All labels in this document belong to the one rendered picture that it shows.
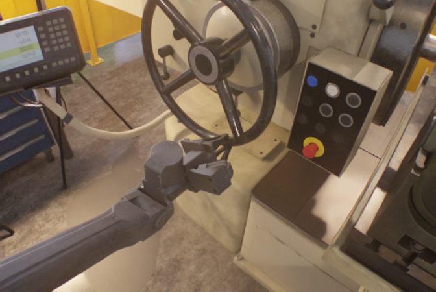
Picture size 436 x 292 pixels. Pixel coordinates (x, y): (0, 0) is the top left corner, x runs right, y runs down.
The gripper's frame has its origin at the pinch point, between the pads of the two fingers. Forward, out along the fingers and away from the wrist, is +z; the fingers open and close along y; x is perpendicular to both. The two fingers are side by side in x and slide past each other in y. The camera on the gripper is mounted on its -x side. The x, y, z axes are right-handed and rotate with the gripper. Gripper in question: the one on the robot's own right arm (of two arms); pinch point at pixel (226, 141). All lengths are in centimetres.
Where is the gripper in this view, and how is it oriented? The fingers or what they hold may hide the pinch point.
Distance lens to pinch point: 66.9
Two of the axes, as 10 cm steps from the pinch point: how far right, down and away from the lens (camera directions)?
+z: 6.6, -4.8, 5.7
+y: -3.4, -8.8, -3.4
